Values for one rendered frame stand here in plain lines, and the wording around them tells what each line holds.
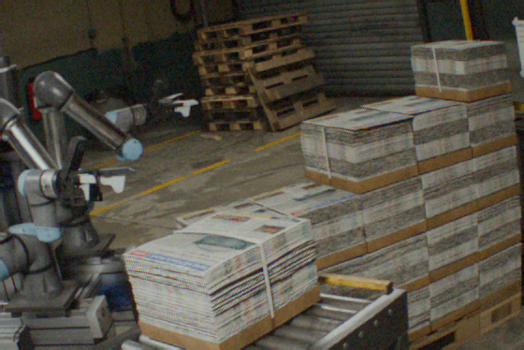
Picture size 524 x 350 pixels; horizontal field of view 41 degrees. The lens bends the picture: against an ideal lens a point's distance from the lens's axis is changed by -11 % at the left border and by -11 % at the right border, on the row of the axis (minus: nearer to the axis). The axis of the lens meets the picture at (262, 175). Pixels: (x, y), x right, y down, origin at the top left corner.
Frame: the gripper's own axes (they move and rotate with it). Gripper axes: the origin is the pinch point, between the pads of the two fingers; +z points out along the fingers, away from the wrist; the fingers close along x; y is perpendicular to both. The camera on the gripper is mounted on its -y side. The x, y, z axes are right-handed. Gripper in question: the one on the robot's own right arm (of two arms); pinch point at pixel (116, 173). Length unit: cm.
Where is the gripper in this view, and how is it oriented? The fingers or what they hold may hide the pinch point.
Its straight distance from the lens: 177.5
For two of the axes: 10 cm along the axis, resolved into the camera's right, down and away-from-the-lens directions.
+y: 0.8, 9.9, 1.1
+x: -5.0, 1.4, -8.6
